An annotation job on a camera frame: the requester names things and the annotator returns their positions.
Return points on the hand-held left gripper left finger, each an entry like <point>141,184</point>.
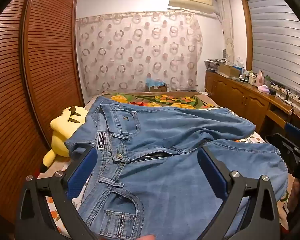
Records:
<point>82,171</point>

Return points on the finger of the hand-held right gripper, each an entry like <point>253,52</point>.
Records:
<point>293,130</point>
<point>281,143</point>

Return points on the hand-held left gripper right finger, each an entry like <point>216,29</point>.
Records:
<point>211,170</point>

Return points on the blue denim pants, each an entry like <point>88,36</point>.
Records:
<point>165,180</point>

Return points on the person's right hand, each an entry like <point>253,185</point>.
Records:
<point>296,195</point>

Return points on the orange print bedsheet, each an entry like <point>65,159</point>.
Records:
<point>252,137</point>

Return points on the yellow plush toy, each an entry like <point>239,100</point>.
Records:
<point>61,140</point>

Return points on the white power strip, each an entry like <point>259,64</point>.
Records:
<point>281,88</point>

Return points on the pink face mask stack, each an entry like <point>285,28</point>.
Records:
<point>264,89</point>

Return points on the green bottle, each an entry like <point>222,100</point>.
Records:
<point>267,81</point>

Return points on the wooden sideboard cabinet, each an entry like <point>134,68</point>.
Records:
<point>240,102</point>

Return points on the pink bottle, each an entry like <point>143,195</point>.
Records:
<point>259,78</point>

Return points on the white jar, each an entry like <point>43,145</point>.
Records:
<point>251,79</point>

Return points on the floral blanket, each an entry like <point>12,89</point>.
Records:
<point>165,100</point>

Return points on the clear plastic bag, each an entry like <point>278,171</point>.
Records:
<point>239,63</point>

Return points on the flat cardboard box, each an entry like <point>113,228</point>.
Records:
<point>228,70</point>

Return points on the grey window blind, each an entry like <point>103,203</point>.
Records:
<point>279,42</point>

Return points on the cardboard box with blue bag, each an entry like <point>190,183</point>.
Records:
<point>156,86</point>

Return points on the wooden louvred wardrobe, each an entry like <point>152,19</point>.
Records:
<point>27,80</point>

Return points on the cream window curtain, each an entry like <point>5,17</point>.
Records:
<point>227,30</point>

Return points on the circle print sheer curtain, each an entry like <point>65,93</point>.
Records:
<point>140,52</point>

